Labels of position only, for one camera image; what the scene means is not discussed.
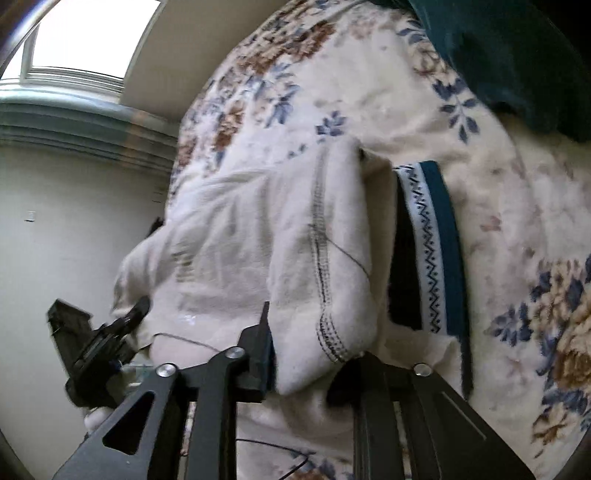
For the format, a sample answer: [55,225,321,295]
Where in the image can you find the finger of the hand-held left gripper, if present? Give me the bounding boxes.
[108,295,152,341]

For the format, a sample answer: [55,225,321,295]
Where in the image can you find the teal blanket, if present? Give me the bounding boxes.
[365,0,591,144]

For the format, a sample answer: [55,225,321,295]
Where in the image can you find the beige long sleeve shirt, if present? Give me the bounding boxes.
[111,136,398,444]

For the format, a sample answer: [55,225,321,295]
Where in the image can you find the window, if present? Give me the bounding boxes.
[0,0,164,95]

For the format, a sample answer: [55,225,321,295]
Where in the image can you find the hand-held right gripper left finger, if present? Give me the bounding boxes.
[51,301,278,480]

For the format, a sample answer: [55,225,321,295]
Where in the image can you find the grey blue curtain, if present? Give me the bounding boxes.
[0,99,178,174]

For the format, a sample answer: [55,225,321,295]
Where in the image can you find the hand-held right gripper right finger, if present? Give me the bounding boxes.
[325,352,539,480]

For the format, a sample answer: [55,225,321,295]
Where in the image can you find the floral bedsheet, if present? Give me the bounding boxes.
[168,0,591,480]

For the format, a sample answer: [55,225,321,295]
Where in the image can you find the black striped folded garment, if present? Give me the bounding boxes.
[388,161,474,398]

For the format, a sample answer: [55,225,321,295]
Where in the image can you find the black cable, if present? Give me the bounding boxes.
[235,438,311,480]

